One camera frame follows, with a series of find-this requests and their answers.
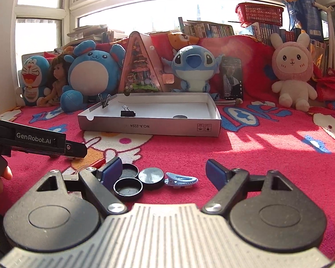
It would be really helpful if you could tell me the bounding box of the blue paper bag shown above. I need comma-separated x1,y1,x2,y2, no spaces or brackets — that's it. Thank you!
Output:
282,0,324,40

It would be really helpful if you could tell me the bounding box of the blue round mouse plush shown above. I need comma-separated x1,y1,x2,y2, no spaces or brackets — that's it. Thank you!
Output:
60,40,126,114

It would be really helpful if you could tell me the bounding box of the white cardboard box tray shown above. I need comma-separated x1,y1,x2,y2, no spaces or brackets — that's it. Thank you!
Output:
77,93,222,138

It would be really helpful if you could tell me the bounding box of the red plastic basket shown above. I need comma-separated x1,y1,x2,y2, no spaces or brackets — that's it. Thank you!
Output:
235,2,285,28

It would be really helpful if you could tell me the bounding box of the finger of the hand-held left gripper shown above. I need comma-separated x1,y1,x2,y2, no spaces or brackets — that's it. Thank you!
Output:
66,142,88,158

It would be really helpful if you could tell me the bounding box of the white window frame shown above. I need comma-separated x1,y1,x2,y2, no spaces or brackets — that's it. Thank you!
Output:
15,0,296,88

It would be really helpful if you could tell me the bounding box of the white pipe rack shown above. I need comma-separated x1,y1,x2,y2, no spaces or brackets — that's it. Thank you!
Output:
313,1,335,70

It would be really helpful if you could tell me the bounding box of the red crumpled cloth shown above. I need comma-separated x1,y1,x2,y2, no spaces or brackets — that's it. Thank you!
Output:
313,67,335,102

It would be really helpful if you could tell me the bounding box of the pink bunny plush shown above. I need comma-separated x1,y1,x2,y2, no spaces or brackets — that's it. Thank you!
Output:
269,31,319,111

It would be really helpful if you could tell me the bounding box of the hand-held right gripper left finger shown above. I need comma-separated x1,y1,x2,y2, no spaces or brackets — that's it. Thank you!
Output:
35,157,129,216

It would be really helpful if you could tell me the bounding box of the blue alien plush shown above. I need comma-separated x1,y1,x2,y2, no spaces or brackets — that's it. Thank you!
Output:
161,45,221,101

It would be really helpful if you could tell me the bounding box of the blue robot cat plush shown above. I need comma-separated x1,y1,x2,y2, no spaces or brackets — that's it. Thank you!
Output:
16,55,52,107

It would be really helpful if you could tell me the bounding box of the triangular miniature house model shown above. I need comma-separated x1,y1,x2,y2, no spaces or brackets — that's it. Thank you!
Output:
118,31,165,95

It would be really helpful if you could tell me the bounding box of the grey cord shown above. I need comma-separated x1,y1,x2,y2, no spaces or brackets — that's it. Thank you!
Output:
216,98,244,107

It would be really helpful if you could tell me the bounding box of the black binder clip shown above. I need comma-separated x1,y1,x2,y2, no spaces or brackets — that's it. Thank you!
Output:
120,105,137,118
98,93,112,109

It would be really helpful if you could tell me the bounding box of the blue hair clip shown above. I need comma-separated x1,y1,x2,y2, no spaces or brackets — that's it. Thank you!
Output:
164,172,198,189

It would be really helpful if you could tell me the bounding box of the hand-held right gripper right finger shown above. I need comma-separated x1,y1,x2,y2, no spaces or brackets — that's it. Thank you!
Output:
201,159,299,217

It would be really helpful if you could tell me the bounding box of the black round cap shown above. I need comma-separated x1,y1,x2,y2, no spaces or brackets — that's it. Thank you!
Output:
113,177,144,202
122,163,139,180

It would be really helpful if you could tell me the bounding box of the brown-haired doll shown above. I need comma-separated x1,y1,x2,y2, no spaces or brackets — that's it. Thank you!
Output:
38,57,71,107

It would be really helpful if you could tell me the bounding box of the clear round plastic lid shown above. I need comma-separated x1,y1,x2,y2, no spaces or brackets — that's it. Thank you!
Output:
138,167,165,191

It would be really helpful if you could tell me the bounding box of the row of books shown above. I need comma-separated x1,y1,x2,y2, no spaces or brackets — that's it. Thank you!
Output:
178,17,334,70

